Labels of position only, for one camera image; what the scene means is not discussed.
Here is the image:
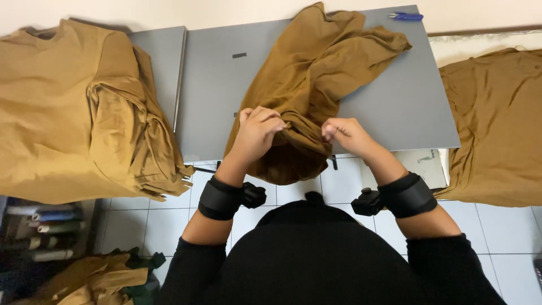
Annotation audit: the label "person's right hand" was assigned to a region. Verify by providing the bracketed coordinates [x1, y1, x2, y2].
[321, 117, 383, 160]

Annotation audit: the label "person's left hand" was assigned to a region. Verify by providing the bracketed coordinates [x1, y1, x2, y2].
[230, 106, 289, 167]

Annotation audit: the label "brown garment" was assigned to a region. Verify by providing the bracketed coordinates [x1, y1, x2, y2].
[223, 2, 413, 186]
[433, 47, 542, 208]

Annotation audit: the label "blue thread snips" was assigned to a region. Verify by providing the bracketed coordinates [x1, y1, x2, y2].
[388, 11, 424, 22]

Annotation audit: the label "person's black top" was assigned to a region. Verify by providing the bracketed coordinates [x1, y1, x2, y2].
[154, 191, 507, 305]

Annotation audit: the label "flat brown garment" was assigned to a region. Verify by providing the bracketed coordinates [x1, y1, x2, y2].
[433, 47, 542, 208]

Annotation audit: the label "stack of brown garments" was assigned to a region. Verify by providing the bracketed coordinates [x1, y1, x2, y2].
[0, 19, 196, 205]

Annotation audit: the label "heap of brown green fabric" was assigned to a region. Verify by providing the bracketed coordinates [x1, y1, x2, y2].
[8, 247, 167, 305]

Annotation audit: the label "shelf with fabric rolls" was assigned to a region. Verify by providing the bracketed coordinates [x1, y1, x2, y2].
[0, 196, 96, 276]

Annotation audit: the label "black wrist strap with camera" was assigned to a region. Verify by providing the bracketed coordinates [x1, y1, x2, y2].
[351, 171, 438, 219]
[198, 175, 268, 221]

